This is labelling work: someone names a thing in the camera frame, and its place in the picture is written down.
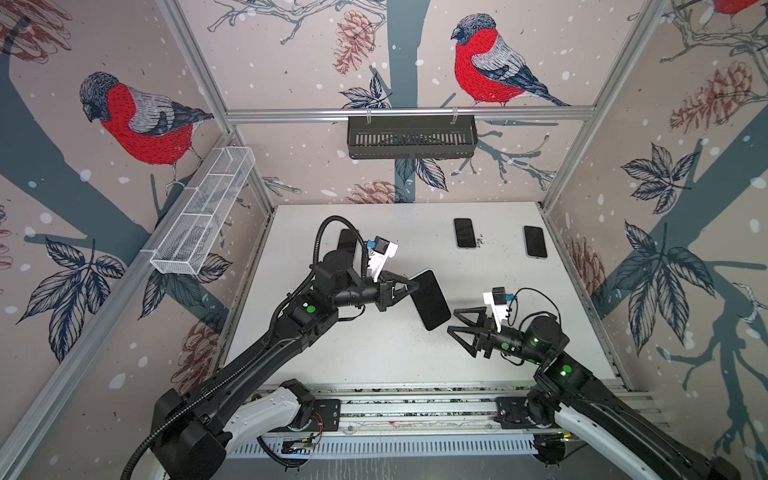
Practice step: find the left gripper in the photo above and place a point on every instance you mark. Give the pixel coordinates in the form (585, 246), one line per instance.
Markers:
(387, 295)

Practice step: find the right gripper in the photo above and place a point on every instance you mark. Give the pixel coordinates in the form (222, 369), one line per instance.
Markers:
(476, 332)

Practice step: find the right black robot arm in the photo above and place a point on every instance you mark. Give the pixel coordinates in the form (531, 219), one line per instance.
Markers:
(570, 396)

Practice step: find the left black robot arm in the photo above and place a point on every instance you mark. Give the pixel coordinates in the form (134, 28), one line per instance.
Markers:
(191, 431)

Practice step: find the black phone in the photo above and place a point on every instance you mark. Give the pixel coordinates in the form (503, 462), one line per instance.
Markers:
(464, 233)
(535, 243)
(347, 241)

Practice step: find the black hanging basket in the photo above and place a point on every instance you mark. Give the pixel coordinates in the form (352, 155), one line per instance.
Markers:
(412, 137)

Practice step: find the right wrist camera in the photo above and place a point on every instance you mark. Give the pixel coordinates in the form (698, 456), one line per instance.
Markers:
(500, 303)

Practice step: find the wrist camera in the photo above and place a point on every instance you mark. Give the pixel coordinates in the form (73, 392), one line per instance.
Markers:
(379, 251)
(500, 303)

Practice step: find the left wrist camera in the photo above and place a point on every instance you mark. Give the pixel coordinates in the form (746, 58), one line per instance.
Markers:
(379, 251)

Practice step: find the aluminium mounting rail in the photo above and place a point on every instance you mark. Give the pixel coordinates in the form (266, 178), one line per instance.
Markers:
(411, 408)

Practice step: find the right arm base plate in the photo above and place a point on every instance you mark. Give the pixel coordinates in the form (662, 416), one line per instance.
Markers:
(518, 412)

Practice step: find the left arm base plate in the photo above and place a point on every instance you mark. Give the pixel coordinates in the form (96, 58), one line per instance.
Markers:
(318, 415)

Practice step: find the white wire mesh basket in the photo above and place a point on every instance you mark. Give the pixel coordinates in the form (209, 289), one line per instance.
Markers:
(193, 233)

